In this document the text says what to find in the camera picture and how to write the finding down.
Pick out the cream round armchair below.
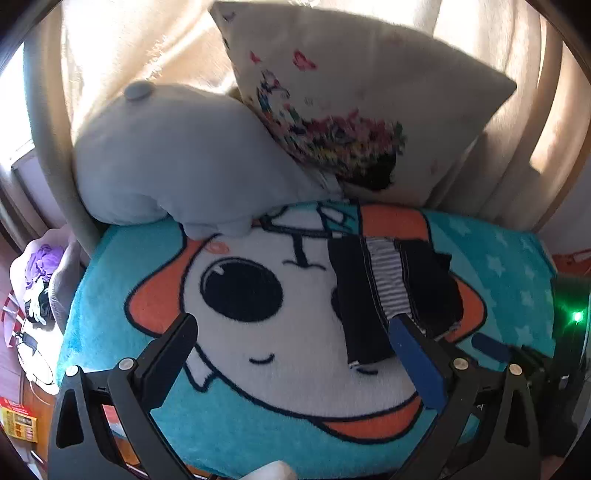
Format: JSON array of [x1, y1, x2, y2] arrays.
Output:
[[21, 0, 591, 273]]

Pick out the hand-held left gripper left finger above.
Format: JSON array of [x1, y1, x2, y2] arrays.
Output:
[[48, 313, 199, 480]]

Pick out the cream floral printed pillow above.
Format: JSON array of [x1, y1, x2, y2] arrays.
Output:
[[210, 0, 518, 207]]

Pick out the teal cartoon printed blanket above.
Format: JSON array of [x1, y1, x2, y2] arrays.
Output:
[[56, 200, 558, 477]]

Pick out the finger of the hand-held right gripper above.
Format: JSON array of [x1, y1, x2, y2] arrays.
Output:
[[471, 333, 525, 366]]

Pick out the purple cloth bundle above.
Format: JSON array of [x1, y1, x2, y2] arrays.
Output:
[[10, 227, 77, 296]]

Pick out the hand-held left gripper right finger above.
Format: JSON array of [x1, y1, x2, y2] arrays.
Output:
[[389, 314, 542, 480]]

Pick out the black pants with striped lining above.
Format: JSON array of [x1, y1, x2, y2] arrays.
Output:
[[327, 235, 465, 370]]

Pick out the yellow box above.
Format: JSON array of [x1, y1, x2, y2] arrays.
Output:
[[0, 396, 38, 444]]

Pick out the grey plush pillow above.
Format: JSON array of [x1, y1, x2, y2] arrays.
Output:
[[74, 79, 346, 240]]

